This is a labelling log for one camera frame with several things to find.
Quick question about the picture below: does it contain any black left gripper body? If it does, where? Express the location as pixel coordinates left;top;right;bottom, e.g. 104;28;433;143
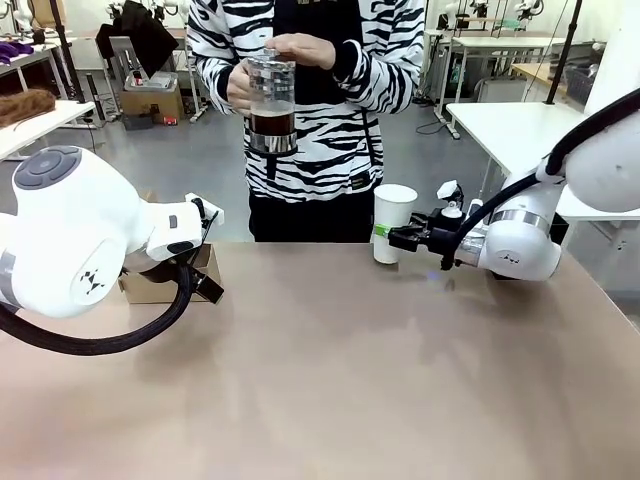
121;243;207;275

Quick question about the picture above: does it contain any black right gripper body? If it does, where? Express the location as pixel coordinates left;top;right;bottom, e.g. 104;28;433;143
413;208;471;267

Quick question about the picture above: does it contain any brown cardboard cup carrier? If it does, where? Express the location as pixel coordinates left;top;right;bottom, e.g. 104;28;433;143
118;243;224;304

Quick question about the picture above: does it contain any white paper cup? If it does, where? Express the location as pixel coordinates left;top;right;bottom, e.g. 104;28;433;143
372;183;419;265

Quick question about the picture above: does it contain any glass french press with coffee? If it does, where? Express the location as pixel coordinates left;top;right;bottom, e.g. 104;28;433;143
243;47;300;154

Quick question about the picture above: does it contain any person's left forearm zebra sleeve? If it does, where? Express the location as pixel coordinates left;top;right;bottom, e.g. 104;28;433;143
329;29;425;112

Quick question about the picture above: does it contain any person's right forearm zebra sleeve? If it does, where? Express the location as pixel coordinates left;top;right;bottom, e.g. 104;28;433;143
189;29;251;117

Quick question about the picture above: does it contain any person's right hand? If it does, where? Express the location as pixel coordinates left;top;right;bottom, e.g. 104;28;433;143
226;62;257;117

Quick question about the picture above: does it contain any person's left hand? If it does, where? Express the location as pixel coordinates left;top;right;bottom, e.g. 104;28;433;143
264;33;337;71

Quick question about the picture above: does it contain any person body in zebra jacket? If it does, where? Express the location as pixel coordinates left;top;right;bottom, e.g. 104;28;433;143
185;0;426;244

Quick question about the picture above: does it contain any white workbench table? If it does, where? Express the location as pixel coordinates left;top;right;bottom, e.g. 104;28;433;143
445;102;640;222

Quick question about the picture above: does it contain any brown cardboard box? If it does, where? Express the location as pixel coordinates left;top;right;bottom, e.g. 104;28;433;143
119;82;185;127

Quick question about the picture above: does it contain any white side table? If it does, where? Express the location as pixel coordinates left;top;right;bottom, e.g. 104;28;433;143
0;99;96;162

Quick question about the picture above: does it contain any grey plastic bin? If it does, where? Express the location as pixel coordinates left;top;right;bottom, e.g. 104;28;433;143
123;71;180;94

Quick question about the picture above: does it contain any brown furry object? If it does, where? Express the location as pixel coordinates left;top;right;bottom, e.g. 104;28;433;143
0;88;57;129

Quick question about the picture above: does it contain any black stand pole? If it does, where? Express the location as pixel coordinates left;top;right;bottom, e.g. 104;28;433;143
545;0;585;106

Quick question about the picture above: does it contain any black tripod pole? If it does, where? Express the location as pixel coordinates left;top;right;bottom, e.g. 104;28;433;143
48;0;87;105

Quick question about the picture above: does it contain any black jacket on chair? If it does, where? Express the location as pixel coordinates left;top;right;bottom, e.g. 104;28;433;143
95;0;180;81

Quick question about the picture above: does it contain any purple cloth pile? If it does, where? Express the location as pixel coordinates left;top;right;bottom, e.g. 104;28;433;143
0;42;36;67

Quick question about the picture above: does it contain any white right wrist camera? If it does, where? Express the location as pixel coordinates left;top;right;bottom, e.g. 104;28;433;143
435;179;465;221

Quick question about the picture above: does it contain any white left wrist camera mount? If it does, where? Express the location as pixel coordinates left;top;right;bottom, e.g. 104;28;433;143
183;192;225;227

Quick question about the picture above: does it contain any black sleeved left arm cable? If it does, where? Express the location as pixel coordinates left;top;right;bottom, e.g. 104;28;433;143
0;197;221;357

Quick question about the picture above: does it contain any black sleeved arm cable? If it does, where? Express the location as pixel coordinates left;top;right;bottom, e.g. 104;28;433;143
439;87;640;271
0;197;221;357

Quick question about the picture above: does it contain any black sleeved right arm cable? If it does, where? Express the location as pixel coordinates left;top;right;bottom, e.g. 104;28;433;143
439;87;640;271

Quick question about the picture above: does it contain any white metal frame table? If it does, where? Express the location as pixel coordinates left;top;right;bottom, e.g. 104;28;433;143
435;33;567;137

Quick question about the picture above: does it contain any black wire basket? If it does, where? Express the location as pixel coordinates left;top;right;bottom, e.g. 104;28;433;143
564;63;601;99

